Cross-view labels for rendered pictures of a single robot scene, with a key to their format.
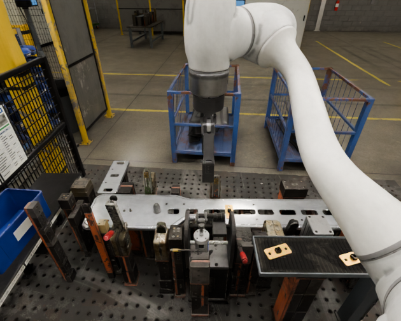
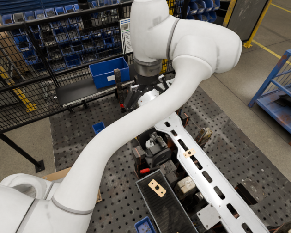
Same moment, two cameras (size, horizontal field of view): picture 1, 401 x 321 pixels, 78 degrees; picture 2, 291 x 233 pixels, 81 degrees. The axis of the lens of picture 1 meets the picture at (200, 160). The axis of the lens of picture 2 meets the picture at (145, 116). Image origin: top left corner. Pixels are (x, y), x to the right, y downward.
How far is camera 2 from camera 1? 56 cm
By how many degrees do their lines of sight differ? 46
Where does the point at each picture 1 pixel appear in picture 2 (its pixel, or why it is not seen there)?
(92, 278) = not seen: hidden behind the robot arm
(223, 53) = (139, 51)
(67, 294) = (116, 115)
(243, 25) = (157, 38)
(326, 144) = (97, 139)
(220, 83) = (141, 68)
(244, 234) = (169, 167)
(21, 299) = (106, 103)
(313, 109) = (123, 120)
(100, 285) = not seen: hidden behind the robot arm
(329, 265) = (165, 225)
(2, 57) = not seen: outside the picture
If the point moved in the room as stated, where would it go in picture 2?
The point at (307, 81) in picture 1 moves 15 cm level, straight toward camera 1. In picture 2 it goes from (151, 104) to (86, 109)
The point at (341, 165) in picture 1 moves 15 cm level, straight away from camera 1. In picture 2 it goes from (86, 152) to (150, 159)
